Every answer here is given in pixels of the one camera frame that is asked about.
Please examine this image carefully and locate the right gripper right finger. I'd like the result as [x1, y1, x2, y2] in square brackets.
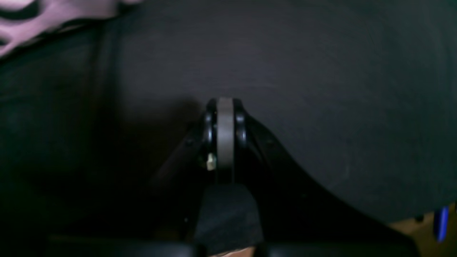
[233, 99, 420, 257]

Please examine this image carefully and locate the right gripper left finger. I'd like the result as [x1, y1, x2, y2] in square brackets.
[45, 98, 235, 257]

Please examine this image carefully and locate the pink T-shirt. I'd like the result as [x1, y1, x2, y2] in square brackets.
[0, 0, 142, 59]

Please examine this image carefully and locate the black table cloth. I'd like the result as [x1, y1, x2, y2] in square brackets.
[1, 0, 456, 257]

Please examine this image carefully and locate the red black right clamp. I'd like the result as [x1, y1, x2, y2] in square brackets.
[433, 205, 449, 243]

